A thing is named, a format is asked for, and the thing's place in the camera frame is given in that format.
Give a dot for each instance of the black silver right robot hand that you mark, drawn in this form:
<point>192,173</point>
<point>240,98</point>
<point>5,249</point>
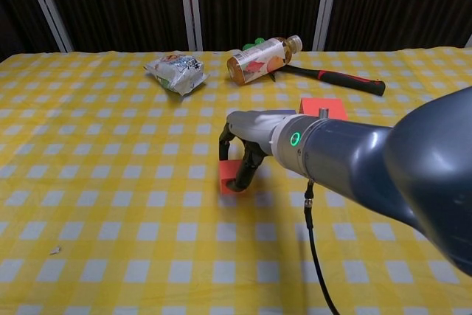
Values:
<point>254,127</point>

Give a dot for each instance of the small red foam cube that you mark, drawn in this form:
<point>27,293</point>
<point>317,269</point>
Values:
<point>228,173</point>

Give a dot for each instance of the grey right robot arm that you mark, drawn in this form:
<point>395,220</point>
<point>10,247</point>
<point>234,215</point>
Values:
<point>350,152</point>

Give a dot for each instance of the large red block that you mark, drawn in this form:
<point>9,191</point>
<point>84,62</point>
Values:
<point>313,105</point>

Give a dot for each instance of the plastic tea bottle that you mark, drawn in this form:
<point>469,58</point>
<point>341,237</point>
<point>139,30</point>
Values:
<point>254,62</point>

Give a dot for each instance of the green toy block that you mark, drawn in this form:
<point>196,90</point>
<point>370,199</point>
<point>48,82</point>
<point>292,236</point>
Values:
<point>252,45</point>

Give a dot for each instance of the white snack bag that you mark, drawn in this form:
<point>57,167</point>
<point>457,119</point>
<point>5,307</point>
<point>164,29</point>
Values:
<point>177,71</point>

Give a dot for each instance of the black red hammer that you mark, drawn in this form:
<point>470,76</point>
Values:
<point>339,78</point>

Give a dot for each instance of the yellow white checkered tablecloth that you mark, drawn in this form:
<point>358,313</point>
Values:
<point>129,219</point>

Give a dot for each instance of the small paper scrap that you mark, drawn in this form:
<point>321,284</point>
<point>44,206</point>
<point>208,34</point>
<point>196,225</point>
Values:
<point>56,250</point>

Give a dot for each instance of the white frame post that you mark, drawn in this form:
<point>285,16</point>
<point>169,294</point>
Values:
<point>326,5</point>
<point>469,41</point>
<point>46,5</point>
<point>191,5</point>

